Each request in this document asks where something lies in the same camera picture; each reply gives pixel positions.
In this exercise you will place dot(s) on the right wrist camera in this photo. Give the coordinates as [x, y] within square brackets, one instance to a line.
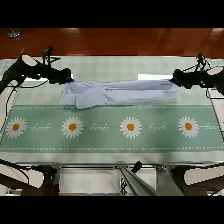
[201, 62]

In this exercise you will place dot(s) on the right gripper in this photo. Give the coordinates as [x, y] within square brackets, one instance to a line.
[182, 78]

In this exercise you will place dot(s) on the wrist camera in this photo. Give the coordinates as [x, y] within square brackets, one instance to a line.
[201, 62]
[47, 56]

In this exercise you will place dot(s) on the light blue shirt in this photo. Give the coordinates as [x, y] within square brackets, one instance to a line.
[116, 93]

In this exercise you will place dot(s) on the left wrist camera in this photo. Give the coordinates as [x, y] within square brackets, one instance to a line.
[47, 56]

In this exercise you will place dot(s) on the silver frame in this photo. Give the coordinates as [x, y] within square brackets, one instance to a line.
[140, 181]

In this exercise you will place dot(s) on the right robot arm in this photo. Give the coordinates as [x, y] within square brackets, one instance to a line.
[213, 77]

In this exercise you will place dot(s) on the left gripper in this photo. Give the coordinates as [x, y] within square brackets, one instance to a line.
[61, 76]

